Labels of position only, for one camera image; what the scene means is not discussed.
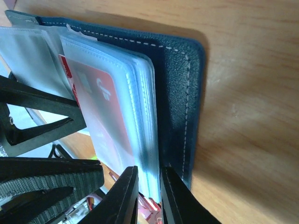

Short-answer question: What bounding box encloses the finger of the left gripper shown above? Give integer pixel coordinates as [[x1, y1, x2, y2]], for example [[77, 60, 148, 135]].
[[0, 157, 104, 224], [0, 74, 86, 157]]

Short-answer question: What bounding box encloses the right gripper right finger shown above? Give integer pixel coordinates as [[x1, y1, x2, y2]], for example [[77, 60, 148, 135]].
[[160, 167, 220, 224]]

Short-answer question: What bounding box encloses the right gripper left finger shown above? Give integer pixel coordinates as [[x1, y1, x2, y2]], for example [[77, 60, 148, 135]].
[[80, 166, 139, 224]]

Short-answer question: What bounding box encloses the red vip card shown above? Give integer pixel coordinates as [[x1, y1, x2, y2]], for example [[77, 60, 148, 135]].
[[138, 193, 163, 224], [58, 55, 135, 175]]

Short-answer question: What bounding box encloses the blue leather card holder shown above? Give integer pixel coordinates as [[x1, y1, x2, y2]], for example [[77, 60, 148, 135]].
[[0, 10, 205, 202]]

